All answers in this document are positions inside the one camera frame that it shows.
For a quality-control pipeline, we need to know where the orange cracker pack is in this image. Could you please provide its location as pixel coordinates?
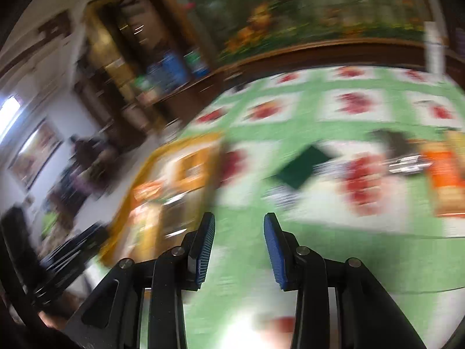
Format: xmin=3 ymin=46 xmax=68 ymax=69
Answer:
xmin=423 ymin=131 xmax=465 ymax=219

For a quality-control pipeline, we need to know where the dark foil packet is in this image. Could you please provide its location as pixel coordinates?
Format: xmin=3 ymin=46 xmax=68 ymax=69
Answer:
xmin=371 ymin=129 xmax=415 ymax=157

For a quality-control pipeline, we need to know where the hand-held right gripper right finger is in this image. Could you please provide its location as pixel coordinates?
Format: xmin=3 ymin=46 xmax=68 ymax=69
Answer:
xmin=263 ymin=212 xmax=427 ymax=349

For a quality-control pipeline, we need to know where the white plastic bottle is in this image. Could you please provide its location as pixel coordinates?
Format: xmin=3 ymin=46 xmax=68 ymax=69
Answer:
xmin=423 ymin=22 xmax=447 ymax=77

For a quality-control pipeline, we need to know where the yellow tray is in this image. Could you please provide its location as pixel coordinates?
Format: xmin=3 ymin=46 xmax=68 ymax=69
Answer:
xmin=100 ymin=131 xmax=228 ymax=266

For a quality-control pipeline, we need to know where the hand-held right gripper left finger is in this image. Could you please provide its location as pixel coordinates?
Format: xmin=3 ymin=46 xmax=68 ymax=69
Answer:
xmin=63 ymin=211 xmax=217 ymax=349

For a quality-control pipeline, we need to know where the silver foil packet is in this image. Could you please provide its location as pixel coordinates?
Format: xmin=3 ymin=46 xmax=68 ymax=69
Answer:
xmin=387 ymin=153 xmax=433 ymax=177

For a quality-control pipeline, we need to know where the gold pillar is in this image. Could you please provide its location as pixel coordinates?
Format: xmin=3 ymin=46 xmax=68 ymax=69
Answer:
xmin=85 ymin=0 xmax=146 ymax=77

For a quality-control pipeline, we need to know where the framed wall picture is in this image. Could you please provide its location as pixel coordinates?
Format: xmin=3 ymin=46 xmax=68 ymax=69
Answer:
xmin=7 ymin=118 xmax=62 ymax=190

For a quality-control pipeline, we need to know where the white and blue candy packet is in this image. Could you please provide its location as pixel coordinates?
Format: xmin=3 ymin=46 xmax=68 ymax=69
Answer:
xmin=265 ymin=185 xmax=302 ymax=208
xmin=316 ymin=160 xmax=349 ymax=180

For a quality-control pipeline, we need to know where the glass flower display case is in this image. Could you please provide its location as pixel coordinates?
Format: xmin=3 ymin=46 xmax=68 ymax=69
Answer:
xmin=171 ymin=0 xmax=437 ymax=66

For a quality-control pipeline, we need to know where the wooden cabinet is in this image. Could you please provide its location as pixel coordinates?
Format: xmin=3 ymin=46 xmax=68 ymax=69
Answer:
xmin=73 ymin=36 xmax=226 ymax=153

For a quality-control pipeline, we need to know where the dark green packet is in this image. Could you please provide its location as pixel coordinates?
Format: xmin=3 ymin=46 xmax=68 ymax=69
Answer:
xmin=272 ymin=145 xmax=333 ymax=190

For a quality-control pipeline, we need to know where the green checked fruit tablecloth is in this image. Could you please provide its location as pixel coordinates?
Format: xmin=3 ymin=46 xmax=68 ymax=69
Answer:
xmin=87 ymin=63 xmax=465 ymax=349

